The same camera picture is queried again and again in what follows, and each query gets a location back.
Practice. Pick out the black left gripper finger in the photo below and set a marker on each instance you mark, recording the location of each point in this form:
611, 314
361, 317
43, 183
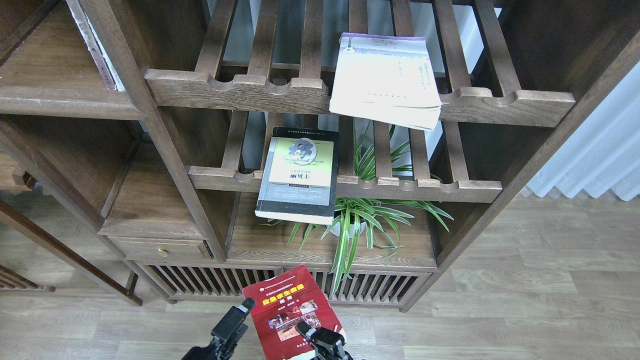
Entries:
231, 328

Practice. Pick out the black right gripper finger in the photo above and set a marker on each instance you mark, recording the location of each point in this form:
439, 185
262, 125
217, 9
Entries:
320, 337

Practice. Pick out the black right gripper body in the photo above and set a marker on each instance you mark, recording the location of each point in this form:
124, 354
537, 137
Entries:
322, 353

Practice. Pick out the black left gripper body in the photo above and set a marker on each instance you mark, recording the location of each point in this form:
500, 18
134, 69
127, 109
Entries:
218, 349

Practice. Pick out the red book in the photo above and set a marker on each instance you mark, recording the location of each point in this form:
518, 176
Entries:
281, 303

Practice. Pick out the grey and green book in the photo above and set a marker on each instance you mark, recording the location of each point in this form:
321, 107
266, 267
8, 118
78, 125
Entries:
300, 175

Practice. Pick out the brass drawer knob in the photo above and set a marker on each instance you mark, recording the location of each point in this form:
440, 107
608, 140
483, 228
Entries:
162, 252

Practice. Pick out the green spider plant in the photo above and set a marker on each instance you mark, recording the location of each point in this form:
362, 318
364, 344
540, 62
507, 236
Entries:
357, 217

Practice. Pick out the dark wooden bookshelf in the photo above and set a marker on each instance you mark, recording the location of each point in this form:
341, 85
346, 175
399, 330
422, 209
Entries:
175, 161

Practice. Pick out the white standing book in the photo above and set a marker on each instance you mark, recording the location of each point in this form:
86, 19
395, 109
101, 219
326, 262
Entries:
100, 57

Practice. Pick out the white and purple book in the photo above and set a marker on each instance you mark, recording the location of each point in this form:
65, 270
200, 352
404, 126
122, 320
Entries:
387, 79

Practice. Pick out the white curtain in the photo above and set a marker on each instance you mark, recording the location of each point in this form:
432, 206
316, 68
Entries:
604, 153

